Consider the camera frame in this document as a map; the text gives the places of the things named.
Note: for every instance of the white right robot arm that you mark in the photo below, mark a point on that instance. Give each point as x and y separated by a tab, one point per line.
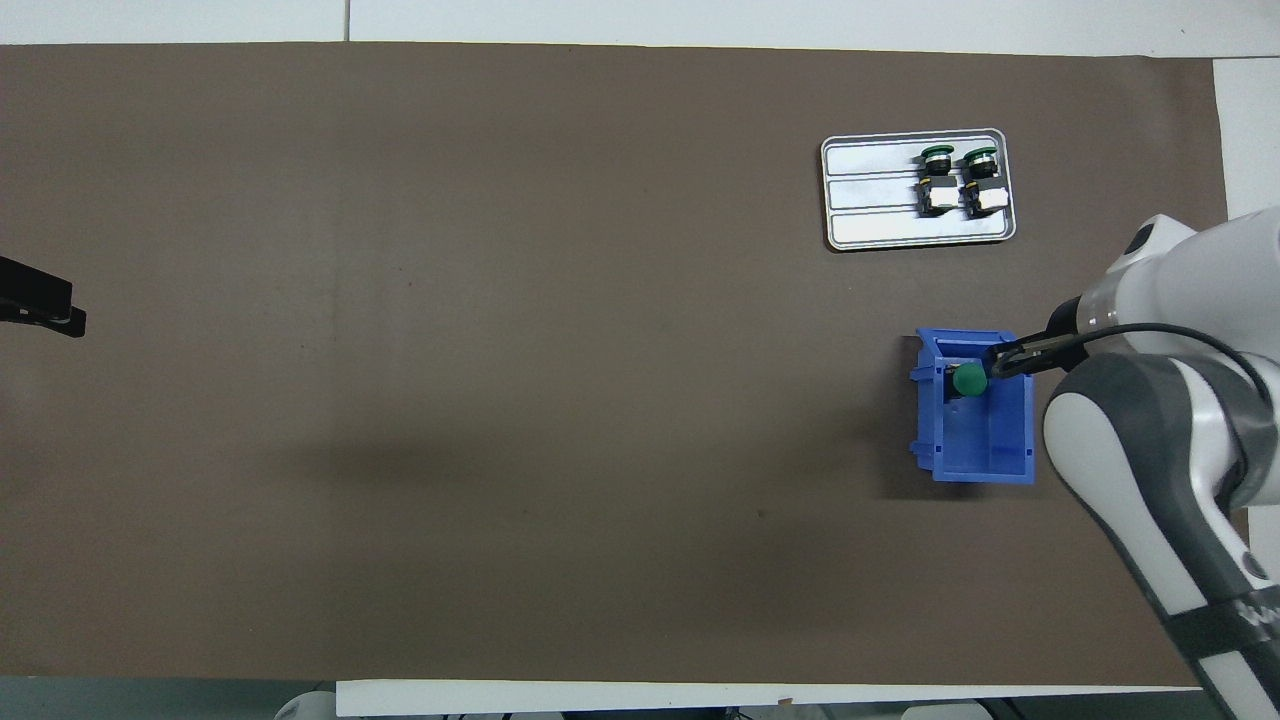
1150	450

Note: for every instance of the silver metal tray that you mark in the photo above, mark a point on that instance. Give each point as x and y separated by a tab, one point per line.
870	228

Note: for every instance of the blue plastic storage bin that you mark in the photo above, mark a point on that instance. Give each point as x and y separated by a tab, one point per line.
975	440

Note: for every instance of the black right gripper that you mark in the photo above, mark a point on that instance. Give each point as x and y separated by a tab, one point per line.
1065	325

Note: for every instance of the brown paper table mat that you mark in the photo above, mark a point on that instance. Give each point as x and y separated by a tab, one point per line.
500	300

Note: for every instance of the green push button switch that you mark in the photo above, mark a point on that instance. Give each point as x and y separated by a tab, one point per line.
938	198
968	380
990	200

